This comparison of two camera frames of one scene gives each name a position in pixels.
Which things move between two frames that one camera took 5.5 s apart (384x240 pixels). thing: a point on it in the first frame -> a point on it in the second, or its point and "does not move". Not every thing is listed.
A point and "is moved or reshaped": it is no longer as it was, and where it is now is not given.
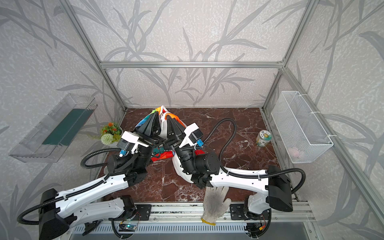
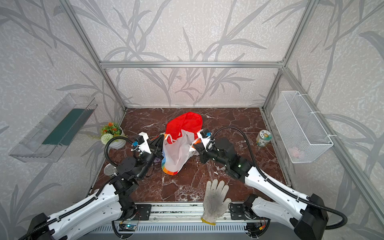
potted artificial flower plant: (111, 134) does not move
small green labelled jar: (263, 139) does not move
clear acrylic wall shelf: (49, 138) does not move
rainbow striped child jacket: (161, 153) is moved or reshaped
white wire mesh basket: (302, 137) does not move
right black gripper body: (175, 141) -> (199, 148)
